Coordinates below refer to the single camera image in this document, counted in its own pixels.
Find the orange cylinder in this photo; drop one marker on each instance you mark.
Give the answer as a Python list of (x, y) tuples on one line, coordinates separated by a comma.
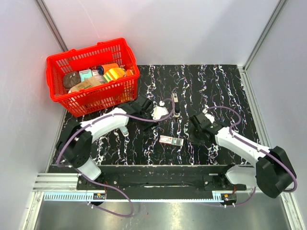
[(102, 69)]

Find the staple box with tray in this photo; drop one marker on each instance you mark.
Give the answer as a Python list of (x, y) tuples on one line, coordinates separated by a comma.
[(171, 140)]

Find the red plastic basket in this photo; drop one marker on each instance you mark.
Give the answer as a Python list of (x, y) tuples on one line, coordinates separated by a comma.
[(96, 98)]

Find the brown round item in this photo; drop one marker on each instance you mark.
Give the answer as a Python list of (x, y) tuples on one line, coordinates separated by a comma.
[(71, 79)]

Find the dark stapler magazine part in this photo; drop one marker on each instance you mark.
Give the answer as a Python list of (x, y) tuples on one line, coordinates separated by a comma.
[(176, 105)]

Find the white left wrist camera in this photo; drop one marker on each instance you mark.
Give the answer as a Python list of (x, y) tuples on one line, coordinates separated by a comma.
[(159, 111)]

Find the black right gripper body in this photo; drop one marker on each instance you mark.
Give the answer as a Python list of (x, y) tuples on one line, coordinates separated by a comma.
[(195, 137)]

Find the teal small box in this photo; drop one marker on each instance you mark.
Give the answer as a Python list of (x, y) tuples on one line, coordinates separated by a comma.
[(85, 74)]

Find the yellow green box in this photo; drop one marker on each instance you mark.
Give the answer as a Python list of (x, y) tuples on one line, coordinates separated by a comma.
[(114, 74)]

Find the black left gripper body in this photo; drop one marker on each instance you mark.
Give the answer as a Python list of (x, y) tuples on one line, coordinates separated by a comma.
[(147, 125)]

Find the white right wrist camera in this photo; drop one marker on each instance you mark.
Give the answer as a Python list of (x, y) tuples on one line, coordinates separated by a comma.
[(208, 115)]

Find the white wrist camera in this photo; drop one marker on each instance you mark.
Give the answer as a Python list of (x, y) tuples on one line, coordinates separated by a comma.
[(208, 115), (159, 111)]

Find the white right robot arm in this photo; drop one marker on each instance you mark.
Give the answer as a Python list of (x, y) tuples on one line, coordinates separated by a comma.
[(270, 169)]

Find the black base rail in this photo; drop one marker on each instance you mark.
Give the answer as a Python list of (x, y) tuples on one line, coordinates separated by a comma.
[(169, 182)]

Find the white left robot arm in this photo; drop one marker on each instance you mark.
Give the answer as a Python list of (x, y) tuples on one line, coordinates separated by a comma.
[(76, 140)]

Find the brown cardboard packet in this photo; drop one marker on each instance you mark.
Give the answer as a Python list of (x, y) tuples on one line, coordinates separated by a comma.
[(86, 84)]

